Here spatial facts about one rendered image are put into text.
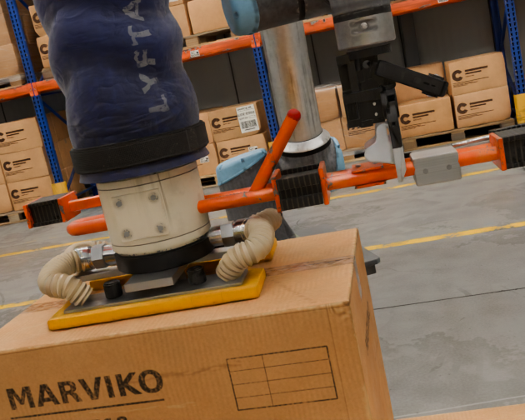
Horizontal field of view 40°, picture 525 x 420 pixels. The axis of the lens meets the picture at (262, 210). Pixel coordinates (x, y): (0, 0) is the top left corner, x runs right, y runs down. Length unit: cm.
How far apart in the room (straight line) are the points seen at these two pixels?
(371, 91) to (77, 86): 45
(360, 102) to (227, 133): 735
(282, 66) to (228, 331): 95
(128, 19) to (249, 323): 48
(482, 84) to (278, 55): 657
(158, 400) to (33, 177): 827
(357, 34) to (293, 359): 49
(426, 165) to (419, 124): 714
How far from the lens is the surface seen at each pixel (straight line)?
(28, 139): 927
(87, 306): 119
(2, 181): 953
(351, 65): 115
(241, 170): 192
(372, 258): 186
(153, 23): 115
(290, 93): 188
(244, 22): 122
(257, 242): 111
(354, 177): 116
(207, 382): 110
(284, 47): 184
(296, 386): 107
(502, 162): 116
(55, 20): 117
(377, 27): 113
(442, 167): 116
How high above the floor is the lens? 128
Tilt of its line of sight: 11 degrees down
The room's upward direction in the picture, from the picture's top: 12 degrees counter-clockwise
